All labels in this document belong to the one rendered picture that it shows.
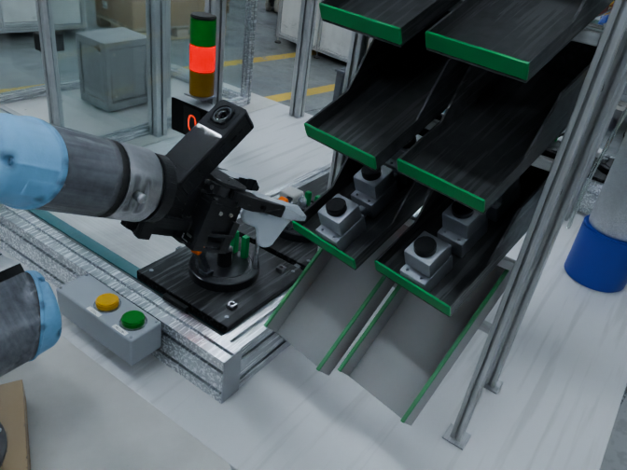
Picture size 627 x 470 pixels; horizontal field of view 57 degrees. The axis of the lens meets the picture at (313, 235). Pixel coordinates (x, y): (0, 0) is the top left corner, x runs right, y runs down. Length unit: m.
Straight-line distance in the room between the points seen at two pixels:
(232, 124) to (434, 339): 0.48
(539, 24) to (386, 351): 0.52
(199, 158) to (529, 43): 0.39
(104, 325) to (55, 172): 0.60
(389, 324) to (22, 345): 0.54
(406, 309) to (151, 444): 0.47
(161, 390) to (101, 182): 0.62
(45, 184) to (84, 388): 0.65
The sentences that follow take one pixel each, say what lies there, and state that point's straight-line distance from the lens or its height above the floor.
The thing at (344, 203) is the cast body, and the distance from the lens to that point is 0.82.
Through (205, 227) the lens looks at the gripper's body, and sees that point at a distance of 0.63.
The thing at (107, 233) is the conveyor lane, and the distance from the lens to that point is 1.40.
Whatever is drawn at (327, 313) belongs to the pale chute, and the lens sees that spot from 0.97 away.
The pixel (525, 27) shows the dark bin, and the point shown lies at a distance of 0.74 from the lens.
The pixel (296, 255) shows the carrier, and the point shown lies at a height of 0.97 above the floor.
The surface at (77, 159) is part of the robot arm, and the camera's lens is 0.52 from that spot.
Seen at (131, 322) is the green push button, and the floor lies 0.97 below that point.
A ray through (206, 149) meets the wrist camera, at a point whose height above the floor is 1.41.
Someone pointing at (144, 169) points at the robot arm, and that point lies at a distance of 0.56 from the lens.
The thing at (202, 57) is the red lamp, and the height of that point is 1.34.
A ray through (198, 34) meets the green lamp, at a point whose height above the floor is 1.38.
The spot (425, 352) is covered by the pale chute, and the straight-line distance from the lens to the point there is 0.92.
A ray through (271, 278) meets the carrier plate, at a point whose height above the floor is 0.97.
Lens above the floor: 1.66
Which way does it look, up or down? 31 degrees down
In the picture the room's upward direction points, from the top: 9 degrees clockwise
